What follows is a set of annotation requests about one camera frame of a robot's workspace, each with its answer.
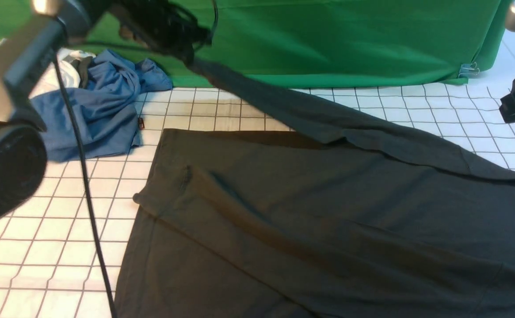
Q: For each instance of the blue t-shirt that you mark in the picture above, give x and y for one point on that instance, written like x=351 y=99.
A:
x=105 y=110

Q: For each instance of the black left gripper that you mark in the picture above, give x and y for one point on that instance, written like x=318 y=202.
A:
x=161 y=26

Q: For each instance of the gray long-sleeved shirt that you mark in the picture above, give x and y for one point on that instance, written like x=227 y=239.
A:
x=345 y=216

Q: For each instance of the white grid table cloth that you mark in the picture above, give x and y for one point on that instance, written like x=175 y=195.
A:
x=48 y=263

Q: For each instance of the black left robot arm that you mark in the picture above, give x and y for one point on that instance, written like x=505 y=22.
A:
x=24 y=58

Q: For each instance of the green backdrop cloth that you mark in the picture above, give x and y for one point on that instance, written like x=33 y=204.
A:
x=357 y=43

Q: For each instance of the metal binder clip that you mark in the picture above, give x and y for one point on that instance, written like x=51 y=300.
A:
x=468 y=71

